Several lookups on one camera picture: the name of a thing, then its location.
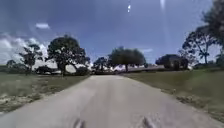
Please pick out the broad dark tree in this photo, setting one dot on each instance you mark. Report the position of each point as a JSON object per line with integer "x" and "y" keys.
{"x": 126, "y": 56}

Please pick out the dark bush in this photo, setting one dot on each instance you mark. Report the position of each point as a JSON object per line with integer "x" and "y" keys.
{"x": 81, "y": 71}
{"x": 43, "y": 70}

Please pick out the pale concrete path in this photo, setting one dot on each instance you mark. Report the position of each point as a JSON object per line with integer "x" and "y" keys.
{"x": 110, "y": 100}

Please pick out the big spreading tree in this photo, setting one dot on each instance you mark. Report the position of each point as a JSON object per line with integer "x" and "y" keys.
{"x": 65, "y": 51}

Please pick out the low dark tree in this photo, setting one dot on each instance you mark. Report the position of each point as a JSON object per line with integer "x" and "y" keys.
{"x": 171, "y": 61}

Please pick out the robot's own part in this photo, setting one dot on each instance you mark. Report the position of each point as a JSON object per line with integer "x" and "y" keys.
{"x": 79, "y": 124}
{"x": 148, "y": 123}

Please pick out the green grass field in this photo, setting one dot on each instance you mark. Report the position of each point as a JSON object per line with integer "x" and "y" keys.
{"x": 30, "y": 86}
{"x": 186, "y": 83}

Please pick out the thin dark tree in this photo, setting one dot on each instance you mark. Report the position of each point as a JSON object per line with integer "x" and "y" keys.
{"x": 31, "y": 55}

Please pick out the tall dark tree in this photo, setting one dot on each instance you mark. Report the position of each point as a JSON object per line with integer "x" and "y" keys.
{"x": 200, "y": 41}
{"x": 216, "y": 18}

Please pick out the distant tree line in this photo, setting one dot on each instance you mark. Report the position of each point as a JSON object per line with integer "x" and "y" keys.
{"x": 11, "y": 66}

